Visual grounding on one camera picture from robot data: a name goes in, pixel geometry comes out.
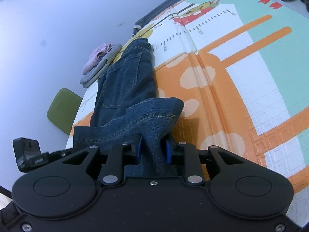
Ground green chair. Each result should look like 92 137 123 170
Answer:
47 88 83 136

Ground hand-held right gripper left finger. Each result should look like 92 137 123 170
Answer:
62 134 144 186

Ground dark blue jeans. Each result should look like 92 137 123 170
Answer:
72 38 185 177

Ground grey folded garment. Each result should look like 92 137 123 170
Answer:
80 44 123 89

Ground pink folded garment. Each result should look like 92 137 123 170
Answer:
82 43 116 75

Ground cartoon print play mat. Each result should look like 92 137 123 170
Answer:
66 0 309 223

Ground grey fabric fence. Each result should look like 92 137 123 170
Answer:
133 0 210 29

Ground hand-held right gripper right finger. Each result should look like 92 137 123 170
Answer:
165 138 244 186

